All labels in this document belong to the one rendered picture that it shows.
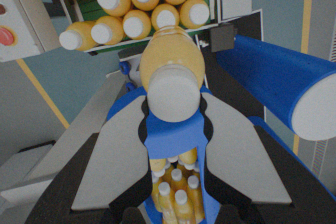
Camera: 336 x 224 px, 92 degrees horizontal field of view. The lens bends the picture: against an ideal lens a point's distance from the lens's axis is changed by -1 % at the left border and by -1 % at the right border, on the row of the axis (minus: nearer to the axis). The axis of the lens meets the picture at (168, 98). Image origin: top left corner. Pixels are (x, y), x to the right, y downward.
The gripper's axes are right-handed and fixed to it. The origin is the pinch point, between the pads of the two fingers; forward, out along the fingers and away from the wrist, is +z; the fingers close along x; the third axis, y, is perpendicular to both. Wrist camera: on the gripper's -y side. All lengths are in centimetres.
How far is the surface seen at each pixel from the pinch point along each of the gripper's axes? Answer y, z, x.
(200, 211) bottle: 63, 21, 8
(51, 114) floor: 89, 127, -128
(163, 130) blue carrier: 15.9, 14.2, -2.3
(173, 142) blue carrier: 18.5, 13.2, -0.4
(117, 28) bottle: -1.2, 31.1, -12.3
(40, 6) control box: -7.0, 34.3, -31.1
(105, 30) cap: -1.6, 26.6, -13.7
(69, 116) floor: 93, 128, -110
